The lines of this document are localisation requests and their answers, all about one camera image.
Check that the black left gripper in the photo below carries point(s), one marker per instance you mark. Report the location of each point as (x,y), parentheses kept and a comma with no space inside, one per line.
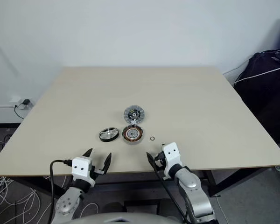
(98,172)

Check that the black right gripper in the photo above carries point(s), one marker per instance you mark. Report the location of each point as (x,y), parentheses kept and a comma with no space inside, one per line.
(159,161)

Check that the copper wound stator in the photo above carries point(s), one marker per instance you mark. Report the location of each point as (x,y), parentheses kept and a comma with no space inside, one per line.
(131,133)

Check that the silver motor cover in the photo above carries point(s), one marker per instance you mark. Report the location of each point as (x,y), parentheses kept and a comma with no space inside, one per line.
(134,114)

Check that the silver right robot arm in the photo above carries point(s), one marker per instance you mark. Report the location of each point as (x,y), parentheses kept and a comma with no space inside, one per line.
(196,198)

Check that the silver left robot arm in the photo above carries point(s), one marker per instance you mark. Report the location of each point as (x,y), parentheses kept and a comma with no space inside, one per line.
(67,203)

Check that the dark rounded shape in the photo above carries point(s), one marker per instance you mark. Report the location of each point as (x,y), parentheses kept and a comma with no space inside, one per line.
(114,207)
(164,206)

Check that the black rectangular base block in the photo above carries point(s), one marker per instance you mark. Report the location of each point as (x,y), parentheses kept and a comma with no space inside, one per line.
(140,205)

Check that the silver robot torso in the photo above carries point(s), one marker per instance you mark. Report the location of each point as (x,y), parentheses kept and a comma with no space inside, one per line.
(121,219)

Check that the black power adapter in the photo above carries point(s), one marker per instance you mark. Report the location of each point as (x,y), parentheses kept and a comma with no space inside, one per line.
(26,102)

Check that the black bag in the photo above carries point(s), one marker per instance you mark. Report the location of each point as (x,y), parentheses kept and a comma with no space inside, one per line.
(266,98)

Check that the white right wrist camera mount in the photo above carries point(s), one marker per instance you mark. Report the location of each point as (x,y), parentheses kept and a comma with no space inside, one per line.
(172,151)

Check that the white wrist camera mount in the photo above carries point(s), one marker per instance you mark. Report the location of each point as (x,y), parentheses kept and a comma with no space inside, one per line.
(81,166)
(172,151)

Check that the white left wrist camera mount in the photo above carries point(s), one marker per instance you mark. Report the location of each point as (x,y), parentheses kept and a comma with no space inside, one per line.
(81,166)

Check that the black metal table frame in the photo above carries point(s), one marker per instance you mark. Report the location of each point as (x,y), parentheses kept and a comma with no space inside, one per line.
(212,182)

